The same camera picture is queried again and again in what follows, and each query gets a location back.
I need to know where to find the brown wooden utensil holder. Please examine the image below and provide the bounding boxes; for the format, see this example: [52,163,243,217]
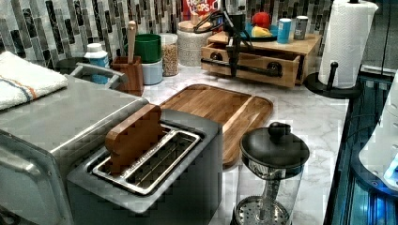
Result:
[111,56,145,97]

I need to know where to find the yellow toy banana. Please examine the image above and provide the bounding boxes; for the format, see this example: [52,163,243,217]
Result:
[252,26,272,38]

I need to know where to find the wooden serving tray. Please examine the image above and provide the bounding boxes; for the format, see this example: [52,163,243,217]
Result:
[161,84,273,169]

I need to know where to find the red toy apple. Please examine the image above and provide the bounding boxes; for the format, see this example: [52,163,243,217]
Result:
[252,12,271,28]

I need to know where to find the wooden toast slice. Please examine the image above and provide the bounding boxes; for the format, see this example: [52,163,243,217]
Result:
[105,104,164,176]

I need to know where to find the wooden spoon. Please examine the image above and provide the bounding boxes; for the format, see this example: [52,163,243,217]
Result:
[128,21,137,64]

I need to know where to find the bamboo drawer cabinet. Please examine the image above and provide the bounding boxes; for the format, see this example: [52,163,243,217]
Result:
[207,32,321,85]

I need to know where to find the blue bottle white cap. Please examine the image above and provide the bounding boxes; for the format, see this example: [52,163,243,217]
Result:
[84,43,109,84]

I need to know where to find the silver can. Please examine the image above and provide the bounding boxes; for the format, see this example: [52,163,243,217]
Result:
[294,16,309,40]

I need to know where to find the clear cereal jar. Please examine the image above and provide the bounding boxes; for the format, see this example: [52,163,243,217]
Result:
[161,33,178,77]

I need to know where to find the white striped towel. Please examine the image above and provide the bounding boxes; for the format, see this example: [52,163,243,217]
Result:
[0,52,68,110]

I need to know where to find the glass french press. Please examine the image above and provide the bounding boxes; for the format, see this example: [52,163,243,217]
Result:
[231,122,310,225]

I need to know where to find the green plastic cup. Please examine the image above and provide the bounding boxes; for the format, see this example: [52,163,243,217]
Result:
[134,34,161,64]

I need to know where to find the silver toaster oven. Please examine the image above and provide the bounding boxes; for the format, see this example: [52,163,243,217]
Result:
[0,63,147,225]

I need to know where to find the paper towel roll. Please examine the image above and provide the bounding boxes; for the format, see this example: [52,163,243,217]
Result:
[318,0,378,89]

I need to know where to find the black paper towel stand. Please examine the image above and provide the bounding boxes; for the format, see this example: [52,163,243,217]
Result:
[303,62,363,99]

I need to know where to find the silver toaster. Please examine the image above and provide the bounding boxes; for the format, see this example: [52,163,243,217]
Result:
[68,109,222,225]

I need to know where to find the bamboo drawer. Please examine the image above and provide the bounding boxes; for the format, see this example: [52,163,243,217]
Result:
[201,43,300,87]

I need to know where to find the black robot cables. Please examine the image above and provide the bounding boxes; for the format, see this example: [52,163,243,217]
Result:
[192,0,236,35]

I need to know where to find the blue paper cup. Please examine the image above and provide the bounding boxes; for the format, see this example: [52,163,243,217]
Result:
[277,18,292,44]

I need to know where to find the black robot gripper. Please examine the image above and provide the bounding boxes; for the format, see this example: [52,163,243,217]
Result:
[225,13,245,77]

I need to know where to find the teal plate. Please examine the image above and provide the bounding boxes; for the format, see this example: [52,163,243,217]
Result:
[241,22,278,41]

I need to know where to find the red Froot Loops box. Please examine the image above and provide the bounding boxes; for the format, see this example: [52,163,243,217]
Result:
[182,0,220,21]

